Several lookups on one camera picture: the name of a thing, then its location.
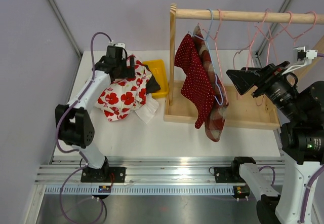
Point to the pink wire hanger white skirt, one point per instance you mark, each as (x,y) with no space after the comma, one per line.
(295,38)

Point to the pink wire hanger grey skirt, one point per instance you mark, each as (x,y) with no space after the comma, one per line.
(272,38)

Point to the white slotted cable duct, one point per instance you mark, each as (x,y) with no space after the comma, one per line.
(136,190)

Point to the small circuit board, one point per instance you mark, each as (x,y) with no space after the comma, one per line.
(104,189)

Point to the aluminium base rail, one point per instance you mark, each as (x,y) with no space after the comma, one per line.
(142,171)

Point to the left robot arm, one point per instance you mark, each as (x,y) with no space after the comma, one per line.
(73,122)

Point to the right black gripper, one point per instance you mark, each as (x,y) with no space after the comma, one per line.
(265,77)

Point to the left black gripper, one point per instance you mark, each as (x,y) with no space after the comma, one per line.
(128,72)

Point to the dark grey dotted skirt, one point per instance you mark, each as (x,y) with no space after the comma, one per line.
(152,85)

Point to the dark red polka dot skirt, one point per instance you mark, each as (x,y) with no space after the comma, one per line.
(197,88)

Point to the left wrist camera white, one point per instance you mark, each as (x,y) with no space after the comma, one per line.
(117,44)

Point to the yellow plastic tray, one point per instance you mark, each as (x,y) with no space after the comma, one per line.
(157,68)

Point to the pink wire hanger floral skirt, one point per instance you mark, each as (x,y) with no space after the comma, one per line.
(251,40)

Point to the red plaid skirt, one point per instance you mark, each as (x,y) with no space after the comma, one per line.
(216,119)

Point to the wooden clothes rack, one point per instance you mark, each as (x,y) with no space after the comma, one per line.
(242,113)

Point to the white red floral skirt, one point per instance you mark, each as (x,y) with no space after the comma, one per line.
(125,95)

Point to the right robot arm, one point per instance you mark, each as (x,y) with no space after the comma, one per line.
(302,144)

